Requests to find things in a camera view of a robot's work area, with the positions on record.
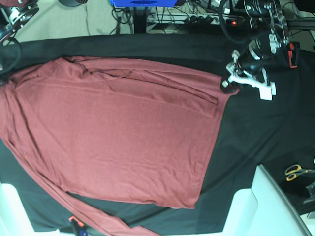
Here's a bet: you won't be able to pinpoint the orange clamp at bottom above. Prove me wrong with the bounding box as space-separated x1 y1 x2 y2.
68 216 84 227

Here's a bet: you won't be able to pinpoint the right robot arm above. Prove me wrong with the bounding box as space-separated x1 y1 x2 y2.
0 0 39 85

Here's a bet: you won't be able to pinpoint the black metal bracket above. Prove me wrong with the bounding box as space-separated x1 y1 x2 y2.
303 182 315 204

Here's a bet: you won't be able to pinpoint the black table cloth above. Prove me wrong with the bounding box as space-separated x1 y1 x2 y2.
0 34 315 236

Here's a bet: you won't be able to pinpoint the red long-sleeve T-shirt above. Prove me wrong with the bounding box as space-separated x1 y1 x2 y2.
0 56 229 236

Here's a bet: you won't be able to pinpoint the orange and black clamp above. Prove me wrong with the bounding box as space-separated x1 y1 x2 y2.
287 41 300 68

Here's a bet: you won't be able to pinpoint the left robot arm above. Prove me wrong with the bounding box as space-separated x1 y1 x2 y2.
218 0 289 101

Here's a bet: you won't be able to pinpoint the white foam block left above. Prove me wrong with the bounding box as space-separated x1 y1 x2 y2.
0 183 60 236

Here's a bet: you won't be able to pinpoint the blue plastic bin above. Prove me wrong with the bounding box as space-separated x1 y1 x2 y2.
109 0 177 7

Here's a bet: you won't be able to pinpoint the white foam block right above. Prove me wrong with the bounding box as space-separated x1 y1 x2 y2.
222 165 312 236

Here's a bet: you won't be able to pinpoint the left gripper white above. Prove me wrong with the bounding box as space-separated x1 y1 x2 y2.
221 50 277 100

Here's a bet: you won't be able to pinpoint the yellow-handled scissors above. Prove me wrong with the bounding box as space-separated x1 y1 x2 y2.
284 164 315 181

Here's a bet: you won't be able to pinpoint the white foam block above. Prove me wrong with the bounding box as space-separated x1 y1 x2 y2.
0 183 60 236
222 165 312 236

